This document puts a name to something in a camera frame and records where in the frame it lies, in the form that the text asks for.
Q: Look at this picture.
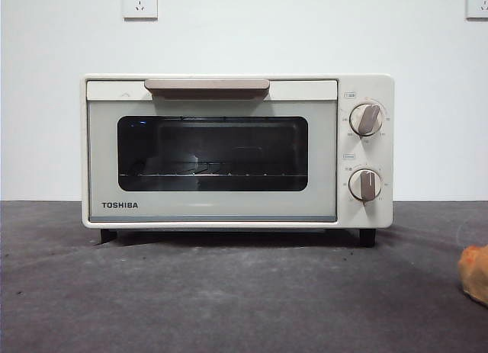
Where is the glass oven door with handle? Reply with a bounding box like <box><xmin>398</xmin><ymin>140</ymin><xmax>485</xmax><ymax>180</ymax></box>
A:
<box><xmin>85</xmin><ymin>78</ymin><xmax>339</xmax><ymax>223</ymax></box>

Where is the white Toshiba toaster oven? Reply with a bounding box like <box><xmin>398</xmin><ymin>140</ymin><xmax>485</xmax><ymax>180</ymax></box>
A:
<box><xmin>79</xmin><ymin>72</ymin><xmax>396</xmax><ymax>249</ymax></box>

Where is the golden brown bread loaf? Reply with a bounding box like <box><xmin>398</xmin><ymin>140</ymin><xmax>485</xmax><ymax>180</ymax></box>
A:
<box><xmin>457</xmin><ymin>244</ymin><xmax>488</xmax><ymax>303</ymax></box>

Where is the white timer knob, straight pointer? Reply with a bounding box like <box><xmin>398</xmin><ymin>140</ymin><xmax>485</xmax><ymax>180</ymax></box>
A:
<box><xmin>348</xmin><ymin>168</ymin><xmax>384</xmax><ymax>206</ymax></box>

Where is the white temperature knob, tilted pointer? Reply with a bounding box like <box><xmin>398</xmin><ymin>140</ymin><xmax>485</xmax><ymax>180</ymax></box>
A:
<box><xmin>349</xmin><ymin>103</ymin><xmax>384</xmax><ymax>137</ymax></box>

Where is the metal wire oven rack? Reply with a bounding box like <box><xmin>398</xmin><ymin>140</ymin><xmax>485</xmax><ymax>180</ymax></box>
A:
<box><xmin>118</xmin><ymin>160</ymin><xmax>306</xmax><ymax>178</ymax></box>

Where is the white wall socket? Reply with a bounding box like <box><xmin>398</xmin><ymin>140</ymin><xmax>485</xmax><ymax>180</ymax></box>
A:
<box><xmin>465</xmin><ymin>0</ymin><xmax>488</xmax><ymax>20</ymax></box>
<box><xmin>121</xmin><ymin>0</ymin><xmax>159</xmax><ymax>20</ymax></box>

